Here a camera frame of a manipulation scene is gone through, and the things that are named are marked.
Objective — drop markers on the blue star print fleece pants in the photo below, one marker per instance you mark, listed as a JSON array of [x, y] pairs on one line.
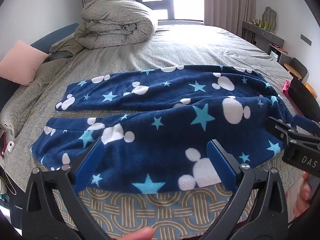
[[162, 150]]

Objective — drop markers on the bed with patterned sheet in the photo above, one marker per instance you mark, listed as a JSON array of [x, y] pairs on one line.
[[175, 50]]

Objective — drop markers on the wavy edged table mirror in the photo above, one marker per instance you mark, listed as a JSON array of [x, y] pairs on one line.
[[271, 15]]

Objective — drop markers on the pink cloth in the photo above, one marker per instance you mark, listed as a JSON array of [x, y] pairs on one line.
[[286, 87]]

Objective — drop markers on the person's left hand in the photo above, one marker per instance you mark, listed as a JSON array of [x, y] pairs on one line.
[[137, 234]]

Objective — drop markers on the pink pillow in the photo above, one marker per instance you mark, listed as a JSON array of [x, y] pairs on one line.
[[20, 62]]

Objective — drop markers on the grey pillow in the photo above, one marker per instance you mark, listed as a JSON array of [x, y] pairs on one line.
[[58, 55]]

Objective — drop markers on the black wall panel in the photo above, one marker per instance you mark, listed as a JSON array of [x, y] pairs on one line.
[[306, 39]]

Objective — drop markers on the small white device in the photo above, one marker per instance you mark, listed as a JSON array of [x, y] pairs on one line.
[[10, 146]]

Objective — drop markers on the person's right hand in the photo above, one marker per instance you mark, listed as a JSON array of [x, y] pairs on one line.
[[301, 197]]

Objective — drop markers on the folded grey patterned duvet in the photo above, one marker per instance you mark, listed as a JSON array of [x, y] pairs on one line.
[[112, 22]]

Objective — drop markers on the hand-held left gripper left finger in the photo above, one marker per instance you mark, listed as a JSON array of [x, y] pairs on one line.
[[92, 161]]

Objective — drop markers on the wooden chair with black back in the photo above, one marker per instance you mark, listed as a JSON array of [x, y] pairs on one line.
[[298, 67]]

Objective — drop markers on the blue headboard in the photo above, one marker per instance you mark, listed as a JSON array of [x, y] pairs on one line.
[[60, 33]]

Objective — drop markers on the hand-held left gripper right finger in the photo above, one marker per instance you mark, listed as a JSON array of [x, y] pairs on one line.
[[218, 161]]

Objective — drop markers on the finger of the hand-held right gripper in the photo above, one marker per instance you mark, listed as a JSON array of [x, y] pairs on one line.
[[303, 123], [277, 127]]

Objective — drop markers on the grey dressing table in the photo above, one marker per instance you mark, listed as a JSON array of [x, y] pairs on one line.
[[265, 36]]

